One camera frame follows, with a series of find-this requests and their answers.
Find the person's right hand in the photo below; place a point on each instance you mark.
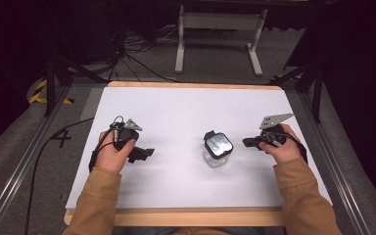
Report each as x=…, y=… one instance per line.
x=284, y=150

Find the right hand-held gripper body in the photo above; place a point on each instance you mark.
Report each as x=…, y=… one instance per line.
x=273, y=130

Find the white metal desk frame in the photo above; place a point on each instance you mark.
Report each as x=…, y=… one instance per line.
x=220, y=21

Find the black tripod stand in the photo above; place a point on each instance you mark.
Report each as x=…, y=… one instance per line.
x=316, y=91
x=50, y=88

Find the clear jar with black lid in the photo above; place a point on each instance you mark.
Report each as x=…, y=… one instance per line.
x=218, y=148

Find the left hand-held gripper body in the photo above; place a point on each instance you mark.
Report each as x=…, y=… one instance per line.
x=124, y=133

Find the yellow black hazard tape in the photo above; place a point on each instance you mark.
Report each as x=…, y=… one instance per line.
x=38, y=94

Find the person's left hand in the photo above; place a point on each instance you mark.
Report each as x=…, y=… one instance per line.
x=112, y=156

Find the aluminium frame rail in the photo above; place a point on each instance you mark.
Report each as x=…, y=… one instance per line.
x=336, y=163
x=19, y=169

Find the white table cover sheet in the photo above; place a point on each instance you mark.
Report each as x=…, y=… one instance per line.
x=189, y=111

